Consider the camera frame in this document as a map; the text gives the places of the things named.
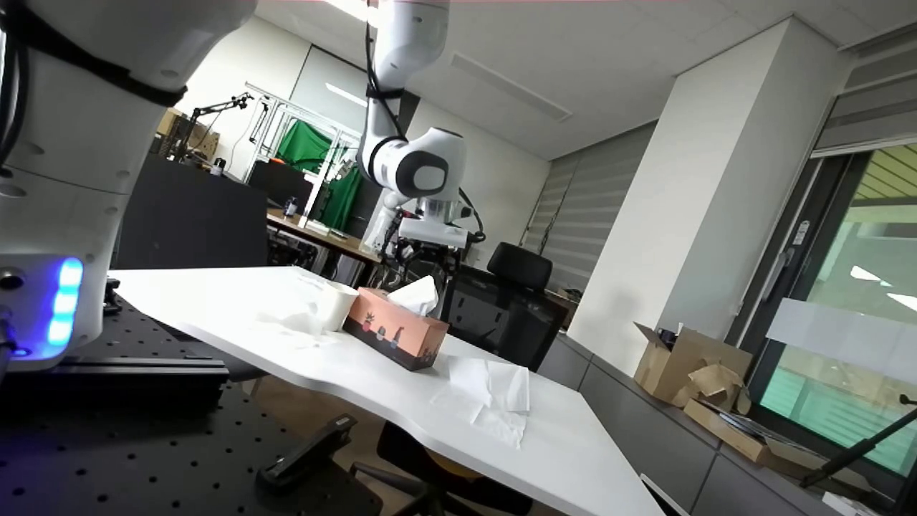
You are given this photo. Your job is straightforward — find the white tissue in box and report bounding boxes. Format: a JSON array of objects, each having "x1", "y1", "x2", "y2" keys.
[{"x1": 387, "y1": 275, "x2": 440, "y2": 317}]

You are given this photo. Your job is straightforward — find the orange tissue box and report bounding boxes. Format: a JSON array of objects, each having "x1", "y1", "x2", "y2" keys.
[{"x1": 342, "y1": 287, "x2": 451, "y2": 372}]

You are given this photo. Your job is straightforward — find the flat white tissue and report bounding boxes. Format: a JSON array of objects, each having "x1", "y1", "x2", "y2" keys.
[{"x1": 430, "y1": 355, "x2": 532, "y2": 451}]

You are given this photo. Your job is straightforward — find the crumpled white tissue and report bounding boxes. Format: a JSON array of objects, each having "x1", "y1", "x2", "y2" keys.
[{"x1": 252, "y1": 305, "x2": 339, "y2": 346}]

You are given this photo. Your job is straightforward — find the brown cardboard box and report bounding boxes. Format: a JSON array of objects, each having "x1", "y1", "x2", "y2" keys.
[{"x1": 156, "y1": 107, "x2": 221, "y2": 163}]

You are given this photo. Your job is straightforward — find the open cardboard box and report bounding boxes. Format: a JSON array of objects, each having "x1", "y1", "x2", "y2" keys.
[{"x1": 633, "y1": 322, "x2": 754, "y2": 418}]

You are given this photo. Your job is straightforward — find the flat cardboard box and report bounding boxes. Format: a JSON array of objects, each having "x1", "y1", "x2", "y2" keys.
[{"x1": 683, "y1": 398, "x2": 872, "y2": 495}]

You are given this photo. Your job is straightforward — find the black office chair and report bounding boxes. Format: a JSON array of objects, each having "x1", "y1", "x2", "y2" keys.
[{"x1": 440, "y1": 242, "x2": 572, "y2": 373}]

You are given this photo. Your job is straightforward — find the white paper cup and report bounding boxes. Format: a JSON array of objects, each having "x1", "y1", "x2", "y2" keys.
[{"x1": 315, "y1": 280, "x2": 360, "y2": 333}]

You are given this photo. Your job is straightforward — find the wooden desk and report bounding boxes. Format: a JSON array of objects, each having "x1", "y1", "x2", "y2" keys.
[{"x1": 266, "y1": 208, "x2": 382, "y2": 284}]

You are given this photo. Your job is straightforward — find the monitor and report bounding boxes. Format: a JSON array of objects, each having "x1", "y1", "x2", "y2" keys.
[{"x1": 247, "y1": 158, "x2": 315, "y2": 210}]

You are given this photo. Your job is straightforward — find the green cloth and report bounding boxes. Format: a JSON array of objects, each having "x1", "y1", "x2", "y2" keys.
[{"x1": 276, "y1": 118, "x2": 364, "y2": 234}]

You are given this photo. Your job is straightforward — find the window blinds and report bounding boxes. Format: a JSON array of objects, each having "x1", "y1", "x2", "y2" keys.
[{"x1": 522, "y1": 122, "x2": 658, "y2": 293}]

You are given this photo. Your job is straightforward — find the black clamp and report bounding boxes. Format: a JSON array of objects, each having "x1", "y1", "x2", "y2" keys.
[{"x1": 256, "y1": 414, "x2": 357, "y2": 496}]

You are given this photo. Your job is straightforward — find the black partition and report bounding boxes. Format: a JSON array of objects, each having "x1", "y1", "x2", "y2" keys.
[{"x1": 113, "y1": 153, "x2": 270, "y2": 271}]

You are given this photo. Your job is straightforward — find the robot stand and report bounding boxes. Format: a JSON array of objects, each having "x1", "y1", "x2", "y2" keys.
[{"x1": 0, "y1": 278, "x2": 385, "y2": 516}]

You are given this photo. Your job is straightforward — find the glass door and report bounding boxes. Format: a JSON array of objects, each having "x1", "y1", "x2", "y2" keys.
[{"x1": 727, "y1": 142, "x2": 917, "y2": 502}]

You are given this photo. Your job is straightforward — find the aluminium frame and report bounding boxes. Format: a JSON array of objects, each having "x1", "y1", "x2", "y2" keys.
[{"x1": 242, "y1": 81, "x2": 364, "y2": 231}]

